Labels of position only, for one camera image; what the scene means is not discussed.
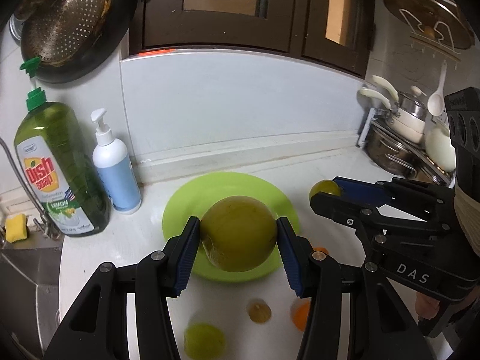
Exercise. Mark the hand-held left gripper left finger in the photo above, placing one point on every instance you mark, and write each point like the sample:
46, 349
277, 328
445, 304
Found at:
187, 262

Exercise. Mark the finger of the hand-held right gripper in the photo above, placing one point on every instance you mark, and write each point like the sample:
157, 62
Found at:
337, 208
363, 191

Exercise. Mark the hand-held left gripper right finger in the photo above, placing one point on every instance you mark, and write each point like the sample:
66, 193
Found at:
290, 262

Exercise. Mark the small green tomato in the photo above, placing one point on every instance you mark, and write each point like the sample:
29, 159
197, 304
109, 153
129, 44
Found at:
322, 188

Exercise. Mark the green apple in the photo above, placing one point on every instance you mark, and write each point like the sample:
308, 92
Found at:
240, 232
204, 339

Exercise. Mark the green plate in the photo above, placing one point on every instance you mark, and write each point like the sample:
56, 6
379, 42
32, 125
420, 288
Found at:
180, 202

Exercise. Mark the person's right hand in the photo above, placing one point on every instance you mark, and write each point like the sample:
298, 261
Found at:
427, 305

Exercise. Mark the orange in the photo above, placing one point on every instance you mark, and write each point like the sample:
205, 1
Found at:
300, 317
320, 250

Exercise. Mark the large steel pot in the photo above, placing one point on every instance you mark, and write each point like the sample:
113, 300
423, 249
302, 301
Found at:
390, 150

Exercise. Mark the small brown kiwi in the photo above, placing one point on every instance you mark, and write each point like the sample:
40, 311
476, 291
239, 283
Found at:
258, 311

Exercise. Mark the metal dish rack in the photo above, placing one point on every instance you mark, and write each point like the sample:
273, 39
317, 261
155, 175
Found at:
365, 127

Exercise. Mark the white ceramic jug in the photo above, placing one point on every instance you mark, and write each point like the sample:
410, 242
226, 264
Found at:
438, 146

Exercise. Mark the steel pot with lid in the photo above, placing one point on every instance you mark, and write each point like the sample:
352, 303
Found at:
412, 105

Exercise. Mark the white plastic spoon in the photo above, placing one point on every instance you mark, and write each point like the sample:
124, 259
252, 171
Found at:
435, 103

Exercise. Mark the white pump bottle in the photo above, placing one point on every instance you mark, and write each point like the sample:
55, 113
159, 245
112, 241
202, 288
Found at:
116, 172

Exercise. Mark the stainless steel sink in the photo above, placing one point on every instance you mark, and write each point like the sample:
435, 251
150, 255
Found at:
26, 288

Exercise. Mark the green dish soap bottle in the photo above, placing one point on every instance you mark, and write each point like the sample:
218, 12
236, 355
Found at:
56, 157

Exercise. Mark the yellow sponge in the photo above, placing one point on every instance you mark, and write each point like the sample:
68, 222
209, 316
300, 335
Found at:
16, 228

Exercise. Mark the thin chrome faucet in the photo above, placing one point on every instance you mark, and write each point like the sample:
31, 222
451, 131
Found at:
22, 191

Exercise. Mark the black frying pan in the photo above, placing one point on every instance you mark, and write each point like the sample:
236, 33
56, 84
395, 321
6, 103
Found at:
75, 18

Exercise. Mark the dark wooden window frame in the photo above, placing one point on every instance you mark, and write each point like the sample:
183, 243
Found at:
296, 15

